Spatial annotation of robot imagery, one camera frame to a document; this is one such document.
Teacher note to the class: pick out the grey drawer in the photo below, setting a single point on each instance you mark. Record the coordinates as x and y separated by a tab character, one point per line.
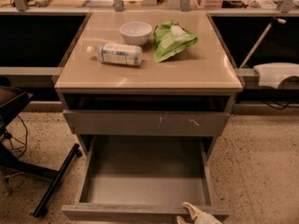
143	178
146	122

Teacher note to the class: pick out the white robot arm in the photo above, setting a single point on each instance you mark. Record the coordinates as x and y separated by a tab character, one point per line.
206	218

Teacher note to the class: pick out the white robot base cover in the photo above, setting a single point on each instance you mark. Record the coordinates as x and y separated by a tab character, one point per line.
273	74

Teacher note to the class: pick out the grey drawer cabinet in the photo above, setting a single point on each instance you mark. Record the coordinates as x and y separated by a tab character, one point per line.
199	79

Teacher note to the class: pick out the grey top drawer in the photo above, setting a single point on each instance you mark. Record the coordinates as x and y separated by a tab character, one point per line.
146	122

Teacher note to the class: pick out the green chip bag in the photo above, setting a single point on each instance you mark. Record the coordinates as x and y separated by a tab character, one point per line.
170	39

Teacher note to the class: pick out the clear plastic water bottle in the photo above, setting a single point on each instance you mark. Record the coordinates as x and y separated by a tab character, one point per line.
117	53

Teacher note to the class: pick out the white bowl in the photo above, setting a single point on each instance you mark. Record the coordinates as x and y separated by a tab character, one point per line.
136	32

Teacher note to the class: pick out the white stick with tip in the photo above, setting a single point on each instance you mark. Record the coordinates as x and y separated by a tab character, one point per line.
273	21

